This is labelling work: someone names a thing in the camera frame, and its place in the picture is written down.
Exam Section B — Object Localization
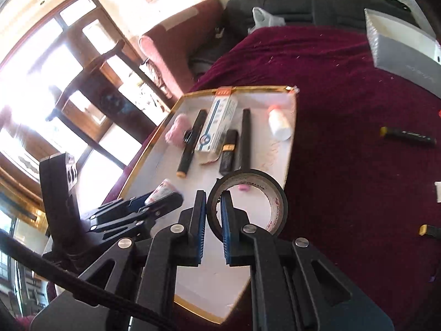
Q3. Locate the white red label bottle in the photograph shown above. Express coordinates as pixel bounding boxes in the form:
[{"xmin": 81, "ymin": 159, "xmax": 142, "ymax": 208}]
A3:
[{"xmin": 144, "ymin": 178, "xmax": 179, "ymax": 205}]

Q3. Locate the black tape roll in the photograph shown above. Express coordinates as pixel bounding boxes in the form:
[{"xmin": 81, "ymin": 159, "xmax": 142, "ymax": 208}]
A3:
[{"xmin": 206, "ymin": 169, "xmax": 289, "ymax": 240}]

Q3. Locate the black gold lipstick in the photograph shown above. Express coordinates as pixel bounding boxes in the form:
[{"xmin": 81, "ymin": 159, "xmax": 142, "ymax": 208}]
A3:
[{"xmin": 219, "ymin": 129, "xmax": 238, "ymax": 176}]

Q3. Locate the pink powder puff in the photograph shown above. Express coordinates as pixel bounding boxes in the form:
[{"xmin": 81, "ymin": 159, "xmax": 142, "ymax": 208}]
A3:
[{"xmin": 165, "ymin": 114, "xmax": 192, "ymax": 147}]

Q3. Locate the black pen yellow end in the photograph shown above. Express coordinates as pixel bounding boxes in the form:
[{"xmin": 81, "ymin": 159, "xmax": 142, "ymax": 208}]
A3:
[{"xmin": 380, "ymin": 126, "xmax": 437, "ymax": 146}]

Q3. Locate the black marker orange cap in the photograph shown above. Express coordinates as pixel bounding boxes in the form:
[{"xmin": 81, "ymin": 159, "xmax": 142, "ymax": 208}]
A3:
[{"xmin": 176, "ymin": 109, "xmax": 208, "ymax": 178}]

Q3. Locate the black pen in tray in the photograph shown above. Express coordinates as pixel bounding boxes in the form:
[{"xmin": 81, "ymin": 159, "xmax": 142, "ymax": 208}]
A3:
[{"xmin": 240, "ymin": 108, "xmax": 251, "ymax": 170}]

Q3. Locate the dark wooden chair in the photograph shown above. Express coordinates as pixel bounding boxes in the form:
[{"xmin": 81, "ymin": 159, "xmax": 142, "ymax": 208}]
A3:
[{"xmin": 46, "ymin": 40, "xmax": 156, "ymax": 169}]

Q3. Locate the gold rimmed white tray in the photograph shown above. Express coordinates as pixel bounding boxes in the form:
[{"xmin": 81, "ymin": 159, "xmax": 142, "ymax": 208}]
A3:
[{"xmin": 120, "ymin": 86, "xmax": 299, "ymax": 324}]

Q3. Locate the white bottle orange cap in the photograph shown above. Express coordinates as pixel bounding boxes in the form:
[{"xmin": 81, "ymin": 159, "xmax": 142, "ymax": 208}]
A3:
[{"xmin": 268, "ymin": 105, "xmax": 293, "ymax": 141}]

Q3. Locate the maroon velvet tablecloth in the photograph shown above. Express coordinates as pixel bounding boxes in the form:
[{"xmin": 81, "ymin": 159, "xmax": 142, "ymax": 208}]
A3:
[{"xmin": 46, "ymin": 25, "xmax": 441, "ymax": 331}]

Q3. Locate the white blue ointment box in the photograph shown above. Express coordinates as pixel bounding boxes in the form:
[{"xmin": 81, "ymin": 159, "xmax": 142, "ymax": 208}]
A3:
[{"xmin": 195, "ymin": 87, "xmax": 238, "ymax": 157}]

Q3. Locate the white plastic bag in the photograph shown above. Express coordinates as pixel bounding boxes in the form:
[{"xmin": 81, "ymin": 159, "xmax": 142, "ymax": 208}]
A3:
[{"xmin": 248, "ymin": 7, "xmax": 286, "ymax": 34}]

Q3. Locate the grey shoe box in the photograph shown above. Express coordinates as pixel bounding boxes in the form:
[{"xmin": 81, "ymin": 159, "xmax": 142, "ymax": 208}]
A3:
[{"xmin": 364, "ymin": 9, "xmax": 441, "ymax": 97}]

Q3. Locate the black braided cable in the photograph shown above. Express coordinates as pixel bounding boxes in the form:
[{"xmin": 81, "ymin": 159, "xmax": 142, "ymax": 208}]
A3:
[{"xmin": 0, "ymin": 228, "xmax": 180, "ymax": 331}]

